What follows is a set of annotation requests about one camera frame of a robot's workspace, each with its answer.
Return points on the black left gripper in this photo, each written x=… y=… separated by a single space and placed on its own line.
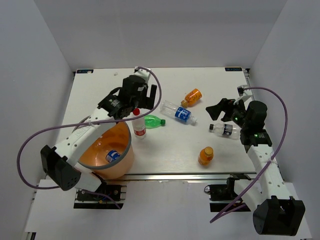
x=149 y=100

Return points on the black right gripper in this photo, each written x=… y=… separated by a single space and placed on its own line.
x=225 y=105

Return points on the green plastic bottle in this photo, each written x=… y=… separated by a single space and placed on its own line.
x=152 y=122

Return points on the clear bottle red cap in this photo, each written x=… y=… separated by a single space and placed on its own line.
x=139 y=127

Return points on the clear bottle blue label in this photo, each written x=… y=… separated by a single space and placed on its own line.
x=176 y=112

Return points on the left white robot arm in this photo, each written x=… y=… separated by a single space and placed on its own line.
x=59 y=161

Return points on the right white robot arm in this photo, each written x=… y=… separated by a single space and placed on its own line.
x=275 y=210

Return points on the orange bin with grey rim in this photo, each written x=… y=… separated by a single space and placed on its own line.
x=117 y=138

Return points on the blue label bottle in bin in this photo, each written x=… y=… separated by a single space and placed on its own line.
x=112 y=156

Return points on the clear bottle black cap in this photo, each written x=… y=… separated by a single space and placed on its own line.
x=225 y=130

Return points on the orange juice bottle lying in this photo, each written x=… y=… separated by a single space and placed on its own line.
x=191 y=98

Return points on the orange juice bottle upright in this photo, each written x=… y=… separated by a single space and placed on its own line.
x=205 y=156

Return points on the black table label right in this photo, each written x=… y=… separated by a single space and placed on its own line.
x=233 y=69

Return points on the black table label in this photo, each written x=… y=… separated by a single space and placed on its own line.
x=233 y=69
x=84 y=71

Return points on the black table label left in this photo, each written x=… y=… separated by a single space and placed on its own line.
x=84 y=71

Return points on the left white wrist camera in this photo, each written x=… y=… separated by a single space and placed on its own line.
x=143 y=73

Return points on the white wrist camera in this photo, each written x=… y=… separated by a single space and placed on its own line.
x=244 y=93
x=143 y=73

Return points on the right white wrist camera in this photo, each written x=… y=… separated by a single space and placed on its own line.
x=244 y=93

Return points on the aluminium table edge rail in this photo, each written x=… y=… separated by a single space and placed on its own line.
x=174 y=177

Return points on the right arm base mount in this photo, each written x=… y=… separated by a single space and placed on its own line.
x=220 y=195

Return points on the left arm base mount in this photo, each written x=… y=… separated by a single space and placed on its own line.
x=112 y=199

